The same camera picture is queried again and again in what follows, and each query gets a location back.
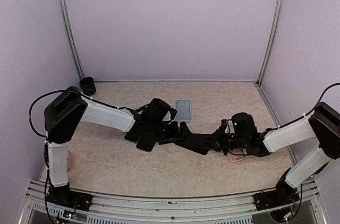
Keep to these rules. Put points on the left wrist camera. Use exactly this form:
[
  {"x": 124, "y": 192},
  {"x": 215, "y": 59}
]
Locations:
[{"x": 159, "y": 111}]

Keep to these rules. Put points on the clear pink phone case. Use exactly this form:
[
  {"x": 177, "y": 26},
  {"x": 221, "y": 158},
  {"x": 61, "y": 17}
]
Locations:
[{"x": 236, "y": 156}]

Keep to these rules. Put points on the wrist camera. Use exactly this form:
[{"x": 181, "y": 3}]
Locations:
[
  {"x": 159, "y": 111},
  {"x": 227, "y": 126}
]

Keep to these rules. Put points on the black phone case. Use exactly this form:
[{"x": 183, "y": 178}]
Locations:
[{"x": 181, "y": 143}]

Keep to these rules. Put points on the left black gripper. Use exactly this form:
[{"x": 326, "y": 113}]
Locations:
[{"x": 175, "y": 135}]

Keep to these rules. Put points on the light blue phone case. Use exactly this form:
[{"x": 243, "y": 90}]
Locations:
[{"x": 184, "y": 111}]

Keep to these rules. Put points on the front aluminium rail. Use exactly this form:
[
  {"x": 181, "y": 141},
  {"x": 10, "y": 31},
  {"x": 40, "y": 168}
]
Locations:
[{"x": 110, "y": 208}]

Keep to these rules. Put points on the right aluminium frame post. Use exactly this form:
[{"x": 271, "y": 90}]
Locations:
[{"x": 271, "y": 41}]

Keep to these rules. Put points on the red white round dish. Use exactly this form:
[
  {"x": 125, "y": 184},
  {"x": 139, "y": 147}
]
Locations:
[{"x": 68, "y": 160}]

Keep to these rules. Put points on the aluminium frame post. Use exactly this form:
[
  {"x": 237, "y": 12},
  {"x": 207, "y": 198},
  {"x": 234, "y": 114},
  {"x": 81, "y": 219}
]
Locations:
[
  {"x": 70, "y": 38},
  {"x": 271, "y": 41}
]

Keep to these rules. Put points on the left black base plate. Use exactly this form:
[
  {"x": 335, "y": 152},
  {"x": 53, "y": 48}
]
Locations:
[{"x": 68, "y": 198}]

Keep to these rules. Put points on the left aluminium frame post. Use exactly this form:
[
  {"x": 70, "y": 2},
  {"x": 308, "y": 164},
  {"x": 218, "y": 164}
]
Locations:
[{"x": 70, "y": 38}]

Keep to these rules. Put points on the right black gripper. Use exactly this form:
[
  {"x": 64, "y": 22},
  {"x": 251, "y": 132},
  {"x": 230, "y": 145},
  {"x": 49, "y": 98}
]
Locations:
[{"x": 217, "y": 142}]

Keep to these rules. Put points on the dark green cup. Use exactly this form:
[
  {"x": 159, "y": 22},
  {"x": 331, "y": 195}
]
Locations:
[{"x": 87, "y": 86}]

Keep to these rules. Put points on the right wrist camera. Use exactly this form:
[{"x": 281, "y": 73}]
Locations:
[{"x": 227, "y": 126}]

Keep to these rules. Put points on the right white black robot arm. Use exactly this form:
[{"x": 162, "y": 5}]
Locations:
[{"x": 322, "y": 123}]

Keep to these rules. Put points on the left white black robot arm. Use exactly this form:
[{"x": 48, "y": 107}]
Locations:
[{"x": 145, "y": 126}]

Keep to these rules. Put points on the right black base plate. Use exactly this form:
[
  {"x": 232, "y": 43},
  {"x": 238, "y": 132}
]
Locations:
[{"x": 282, "y": 194}]

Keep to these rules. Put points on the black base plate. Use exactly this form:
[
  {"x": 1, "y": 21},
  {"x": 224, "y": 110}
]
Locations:
[
  {"x": 68, "y": 198},
  {"x": 282, "y": 194}
]

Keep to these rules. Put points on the large black smartphone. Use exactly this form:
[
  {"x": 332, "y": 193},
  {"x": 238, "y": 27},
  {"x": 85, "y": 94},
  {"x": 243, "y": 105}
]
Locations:
[{"x": 193, "y": 140}]

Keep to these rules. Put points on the tilted black smartphone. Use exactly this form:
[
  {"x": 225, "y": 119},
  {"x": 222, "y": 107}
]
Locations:
[{"x": 135, "y": 133}]

